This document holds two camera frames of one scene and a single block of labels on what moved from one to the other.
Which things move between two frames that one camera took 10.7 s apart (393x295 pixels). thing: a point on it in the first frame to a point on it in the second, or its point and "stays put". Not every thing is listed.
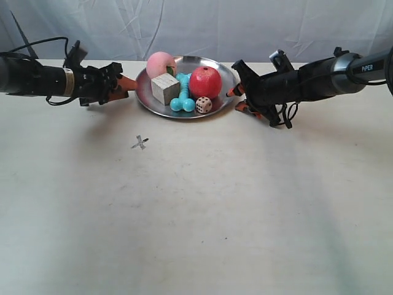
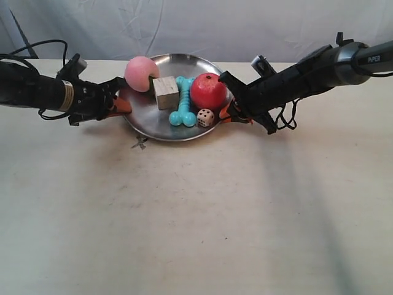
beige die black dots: [204, 104] to [205, 117]
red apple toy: [205, 82] stays put
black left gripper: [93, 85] to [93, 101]
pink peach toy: [158, 62] to [138, 70]
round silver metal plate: [187, 64] to [147, 121]
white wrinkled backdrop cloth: [248, 31] stays put
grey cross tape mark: [140, 142] stays put
